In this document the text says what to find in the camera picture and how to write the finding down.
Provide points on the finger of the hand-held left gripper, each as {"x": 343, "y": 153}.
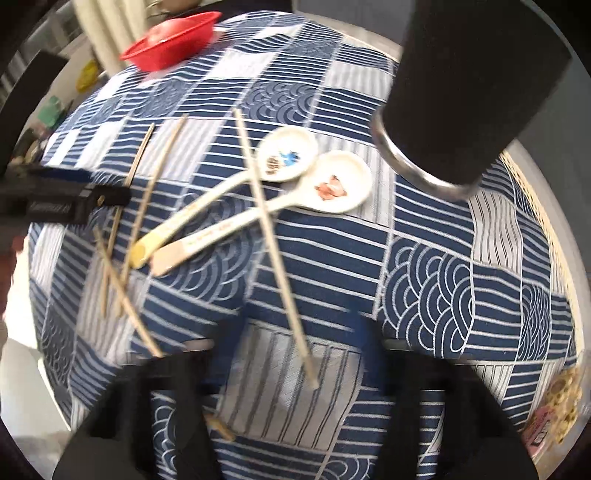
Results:
{"x": 64, "y": 194}
{"x": 32, "y": 101}

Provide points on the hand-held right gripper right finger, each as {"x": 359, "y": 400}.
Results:
{"x": 369, "y": 355}

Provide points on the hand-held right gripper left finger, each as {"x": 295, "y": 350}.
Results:
{"x": 217, "y": 364}

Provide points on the wooden chopstick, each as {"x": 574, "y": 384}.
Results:
{"x": 143, "y": 147}
{"x": 124, "y": 295}
{"x": 152, "y": 194}
{"x": 221, "y": 428}
{"x": 277, "y": 258}

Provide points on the white spoon red print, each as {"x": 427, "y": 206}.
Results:
{"x": 341, "y": 182}

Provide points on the white spoon blue print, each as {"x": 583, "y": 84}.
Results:
{"x": 286, "y": 157}

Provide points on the black cylindrical utensil holder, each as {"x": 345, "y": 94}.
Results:
{"x": 471, "y": 92}

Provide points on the green object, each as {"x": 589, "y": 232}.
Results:
{"x": 51, "y": 110}

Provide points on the yellow object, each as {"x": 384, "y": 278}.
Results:
{"x": 87, "y": 74}

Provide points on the blue white patterned tablecloth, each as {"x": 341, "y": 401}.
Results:
{"x": 429, "y": 286}

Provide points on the beige curtain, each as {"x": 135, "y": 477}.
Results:
{"x": 115, "y": 32}

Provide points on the red apple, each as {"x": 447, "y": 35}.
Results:
{"x": 161, "y": 31}

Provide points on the red plastic basket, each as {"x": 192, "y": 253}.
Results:
{"x": 184, "y": 46}

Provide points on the clear plastic cookie container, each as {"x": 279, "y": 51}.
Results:
{"x": 558, "y": 406}

